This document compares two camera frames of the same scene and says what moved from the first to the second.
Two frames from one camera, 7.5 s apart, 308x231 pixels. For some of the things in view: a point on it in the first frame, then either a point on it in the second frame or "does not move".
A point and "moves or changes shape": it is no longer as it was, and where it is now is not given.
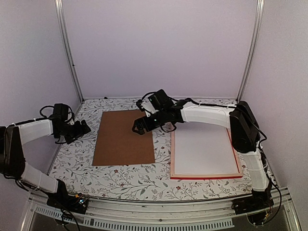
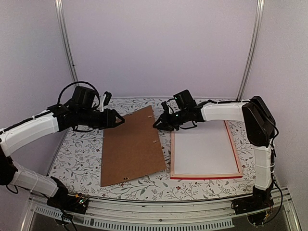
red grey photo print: [203, 148] does not move
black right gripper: [138, 122] → [162, 125]
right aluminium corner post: [259, 11] does not move
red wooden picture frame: [203, 176] does not move
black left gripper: [80, 132] → [109, 120]
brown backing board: [117, 143] moves or changes shape
